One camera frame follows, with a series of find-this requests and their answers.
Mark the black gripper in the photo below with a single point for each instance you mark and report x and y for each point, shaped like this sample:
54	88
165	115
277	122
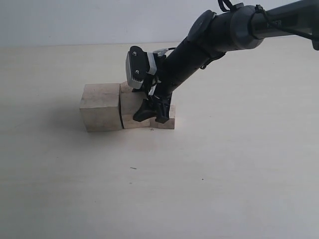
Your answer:
166	73

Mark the smallest wooden cube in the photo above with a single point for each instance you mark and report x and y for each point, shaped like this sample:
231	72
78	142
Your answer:
170	124

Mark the second largest wooden cube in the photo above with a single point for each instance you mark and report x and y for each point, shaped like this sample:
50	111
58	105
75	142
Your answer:
130	103

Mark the third largest wooden cube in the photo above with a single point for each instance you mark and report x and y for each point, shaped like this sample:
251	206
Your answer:
125	88

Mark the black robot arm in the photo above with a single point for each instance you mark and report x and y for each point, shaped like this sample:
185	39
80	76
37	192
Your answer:
239	27

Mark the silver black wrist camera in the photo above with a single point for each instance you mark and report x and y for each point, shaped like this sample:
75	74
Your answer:
142	67

